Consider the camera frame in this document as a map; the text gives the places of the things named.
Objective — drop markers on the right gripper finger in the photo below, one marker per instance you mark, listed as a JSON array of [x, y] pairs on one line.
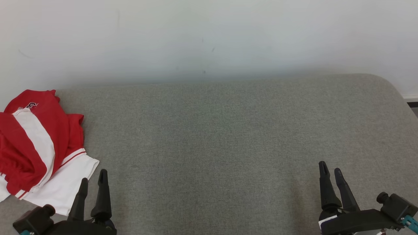
[[346, 195], [327, 189]]

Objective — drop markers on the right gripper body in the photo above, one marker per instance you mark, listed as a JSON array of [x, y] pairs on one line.
[[356, 222]]

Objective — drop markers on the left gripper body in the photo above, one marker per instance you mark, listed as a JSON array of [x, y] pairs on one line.
[[85, 228]]

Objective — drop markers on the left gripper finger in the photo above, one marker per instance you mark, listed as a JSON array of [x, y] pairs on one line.
[[103, 195], [80, 200]]

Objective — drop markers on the red jersey with number 23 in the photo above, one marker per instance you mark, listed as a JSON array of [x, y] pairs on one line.
[[74, 133]]

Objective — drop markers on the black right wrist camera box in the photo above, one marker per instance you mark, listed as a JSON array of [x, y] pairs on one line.
[[396, 205]]

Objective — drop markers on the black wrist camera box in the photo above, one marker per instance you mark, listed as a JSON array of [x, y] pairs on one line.
[[34, 220], [396, 205]]

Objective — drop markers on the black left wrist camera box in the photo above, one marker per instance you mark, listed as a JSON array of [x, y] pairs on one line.
[[34, 220]]

